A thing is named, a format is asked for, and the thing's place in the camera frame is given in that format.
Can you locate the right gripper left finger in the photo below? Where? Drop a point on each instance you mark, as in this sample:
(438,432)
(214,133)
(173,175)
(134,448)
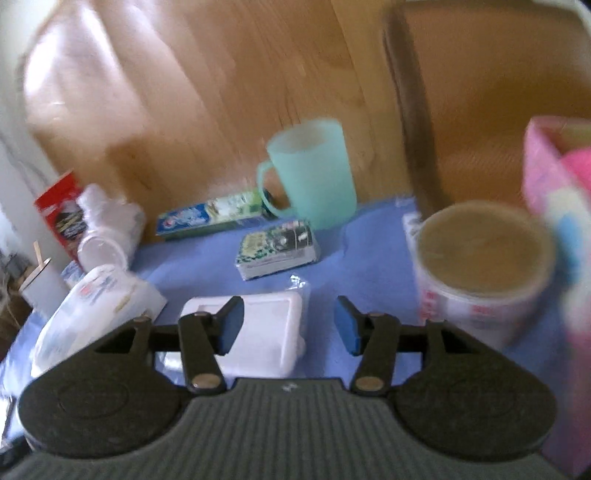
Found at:
(204,335)

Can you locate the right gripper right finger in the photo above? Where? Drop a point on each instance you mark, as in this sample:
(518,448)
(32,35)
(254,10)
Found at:
(374,337)

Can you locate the white plastic case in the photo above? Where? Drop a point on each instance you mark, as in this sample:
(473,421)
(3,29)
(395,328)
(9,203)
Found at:
(270,342)

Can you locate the blue patterned tablecloth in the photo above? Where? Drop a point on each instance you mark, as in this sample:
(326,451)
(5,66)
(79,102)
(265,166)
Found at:
(367,260)

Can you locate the white wet wipes pack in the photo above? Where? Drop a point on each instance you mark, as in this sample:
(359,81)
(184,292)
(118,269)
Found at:
(104,299)

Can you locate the small green patterned box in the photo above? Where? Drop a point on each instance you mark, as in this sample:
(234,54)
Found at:
(275,249)

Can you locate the white tin can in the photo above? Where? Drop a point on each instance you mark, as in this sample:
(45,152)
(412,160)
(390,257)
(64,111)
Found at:
(483,266)

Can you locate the blue green toothpaste box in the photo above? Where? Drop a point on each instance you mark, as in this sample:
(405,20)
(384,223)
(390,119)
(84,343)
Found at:
(239,210)

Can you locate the stack of clear plastic cups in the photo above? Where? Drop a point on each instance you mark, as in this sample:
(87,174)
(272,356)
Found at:
(113,230)

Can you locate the mint green plastic mug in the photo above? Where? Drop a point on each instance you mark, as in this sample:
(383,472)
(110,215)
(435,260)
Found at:
(312,163)

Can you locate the red snack packet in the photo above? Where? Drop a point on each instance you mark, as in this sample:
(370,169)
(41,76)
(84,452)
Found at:
(59,208)

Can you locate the pink biscuit tin box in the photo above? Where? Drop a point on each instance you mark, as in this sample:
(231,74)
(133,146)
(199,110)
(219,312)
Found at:
(552,195)

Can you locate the pink knitted ball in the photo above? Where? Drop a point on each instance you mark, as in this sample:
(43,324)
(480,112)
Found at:
(576,163)

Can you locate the brown woven chair back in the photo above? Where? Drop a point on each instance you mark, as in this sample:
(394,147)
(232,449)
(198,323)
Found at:
(469,76)

